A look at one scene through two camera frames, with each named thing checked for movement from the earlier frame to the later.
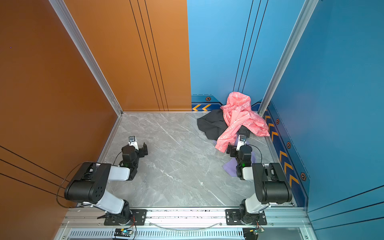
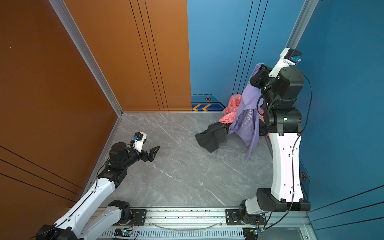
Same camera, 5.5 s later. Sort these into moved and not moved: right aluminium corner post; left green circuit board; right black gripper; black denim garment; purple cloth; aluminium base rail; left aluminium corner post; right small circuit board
Moved: black denim garment; purple cloth; right black gripper
Not moved: left green circuit board; right aluminium corner post; aluminium base rail; left aluminium corner post; right small circuit board
